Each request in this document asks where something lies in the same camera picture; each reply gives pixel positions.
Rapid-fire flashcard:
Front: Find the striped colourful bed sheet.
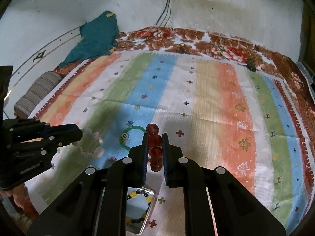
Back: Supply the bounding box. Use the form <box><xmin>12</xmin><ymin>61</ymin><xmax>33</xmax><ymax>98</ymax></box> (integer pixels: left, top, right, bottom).
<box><xmin>27</xmin><ymin>51</ymin><xmax>314</xmax><ymax>233</ymax></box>

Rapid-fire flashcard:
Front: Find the yellow and black beaded bracelet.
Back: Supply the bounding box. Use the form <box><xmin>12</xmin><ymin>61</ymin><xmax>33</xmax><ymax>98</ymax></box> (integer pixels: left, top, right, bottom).
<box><xmin>125</xmin><ymin>189</ymin><xmax>154</xmax><ymax>224</ymax></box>

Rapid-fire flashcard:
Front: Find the person's left hand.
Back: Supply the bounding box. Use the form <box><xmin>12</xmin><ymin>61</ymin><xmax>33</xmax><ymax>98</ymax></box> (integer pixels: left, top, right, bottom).
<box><xmin>1</xmin><ymin>183</ymin><xmax>39</xmax><ymax>220</ymax></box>

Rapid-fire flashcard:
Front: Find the green jade bangle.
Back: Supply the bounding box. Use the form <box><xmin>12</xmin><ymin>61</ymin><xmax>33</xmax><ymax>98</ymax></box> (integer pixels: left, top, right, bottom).
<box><xmin>119</xmin><ymin>126</ymin><xmax>146</xmax><ymax>151</ymax></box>

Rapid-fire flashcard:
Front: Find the clear plastic storage bin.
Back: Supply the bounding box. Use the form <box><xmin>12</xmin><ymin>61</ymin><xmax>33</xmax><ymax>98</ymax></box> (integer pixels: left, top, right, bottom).
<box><xmin>296</xmin><ymin>62</ymin><xmax>314</xmax><ymax>87</ymax></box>

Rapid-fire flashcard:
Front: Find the black hanging cable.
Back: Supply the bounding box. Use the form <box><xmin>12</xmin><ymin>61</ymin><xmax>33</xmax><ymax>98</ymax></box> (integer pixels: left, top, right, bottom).
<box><xmin>155</xmin><ymin>0</ymin><xmax>177</xmax><ymax>29</ymax></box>

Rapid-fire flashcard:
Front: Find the black tangled cord on blanket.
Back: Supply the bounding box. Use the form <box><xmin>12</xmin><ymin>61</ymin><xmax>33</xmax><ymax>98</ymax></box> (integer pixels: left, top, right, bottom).
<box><xmin>174</xmin><ymin>42</ymin><xmax>191</xmax><ymax>54</ymax></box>

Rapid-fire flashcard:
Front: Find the striped grey pillow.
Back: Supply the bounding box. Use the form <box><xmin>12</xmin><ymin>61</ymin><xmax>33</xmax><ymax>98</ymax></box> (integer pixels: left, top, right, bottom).
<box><xmin>13</xmin><ymin>71</ymin><xmax>64</xmax><ymax>119</ymax></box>

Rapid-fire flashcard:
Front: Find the dark red beaded bracelet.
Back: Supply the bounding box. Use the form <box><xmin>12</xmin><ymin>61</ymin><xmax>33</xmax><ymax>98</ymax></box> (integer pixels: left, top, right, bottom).
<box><xmin>145</xmin><ymin>123</ymin><xmax>164</xmax><ymax>173</ymax></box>

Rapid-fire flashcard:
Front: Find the clear jewelry organizer box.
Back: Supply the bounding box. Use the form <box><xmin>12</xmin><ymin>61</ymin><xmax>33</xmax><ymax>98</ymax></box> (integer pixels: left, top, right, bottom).
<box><xmin>126</xmin><ymin>188</ymin><xmax>157</xmax><ymax>235</ymax></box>

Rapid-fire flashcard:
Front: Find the black small device on bed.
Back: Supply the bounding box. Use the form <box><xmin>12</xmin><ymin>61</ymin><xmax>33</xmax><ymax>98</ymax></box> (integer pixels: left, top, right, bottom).
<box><xmin>245</xmin><ymin>61</ymin><xmax>257</xmax><ymax>72</ymax></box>

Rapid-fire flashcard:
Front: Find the teal cloth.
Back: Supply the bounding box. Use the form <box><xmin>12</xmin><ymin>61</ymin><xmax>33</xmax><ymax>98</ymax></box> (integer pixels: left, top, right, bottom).
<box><xmin>59</xmin><ymin>11</ymin><xmax>119</xmax><ymax>68</ymax></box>

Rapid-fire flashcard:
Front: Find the pink beaded bracelet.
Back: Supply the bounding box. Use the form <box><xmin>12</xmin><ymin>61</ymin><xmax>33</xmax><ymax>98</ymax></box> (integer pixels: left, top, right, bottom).
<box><xmin>74</xmin><ymin>128</ymin><xmax>105</xmax><ymax>159</ymax></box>

